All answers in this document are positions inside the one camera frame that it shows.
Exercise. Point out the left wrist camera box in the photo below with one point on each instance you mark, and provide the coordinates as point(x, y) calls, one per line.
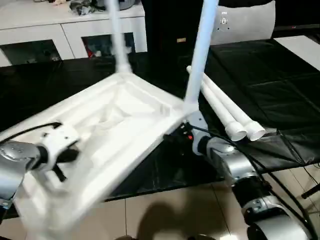
point(62, 137)

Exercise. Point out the white plastic table leg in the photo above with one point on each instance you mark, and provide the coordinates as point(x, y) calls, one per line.
point(200, 62)
point(117, 32)
point(233, 107)
point(217, 107)

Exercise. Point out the small white jar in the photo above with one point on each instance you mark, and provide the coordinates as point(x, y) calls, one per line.
point(98, 53)

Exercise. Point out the grey cushion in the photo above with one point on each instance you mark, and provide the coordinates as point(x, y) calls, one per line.
point(245, 22)

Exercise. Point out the dark clutter pile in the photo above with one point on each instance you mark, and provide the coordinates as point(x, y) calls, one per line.
point(81, 7)

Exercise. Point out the black stand leg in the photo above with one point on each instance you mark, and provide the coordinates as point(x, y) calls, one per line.
point(311, 192)

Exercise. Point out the white sideboard with glass doors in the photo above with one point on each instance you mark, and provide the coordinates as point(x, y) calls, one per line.
point(37, 27)

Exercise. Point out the red box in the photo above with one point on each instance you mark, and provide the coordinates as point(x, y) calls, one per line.
point(89, 51)

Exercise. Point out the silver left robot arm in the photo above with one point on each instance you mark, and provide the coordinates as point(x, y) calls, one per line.
point(15, 160)

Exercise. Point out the white plastic table top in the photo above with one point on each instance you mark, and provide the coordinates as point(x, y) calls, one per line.
point(112, 112)

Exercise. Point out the grey helmet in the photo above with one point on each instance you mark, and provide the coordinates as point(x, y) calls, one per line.
point(127, 3)

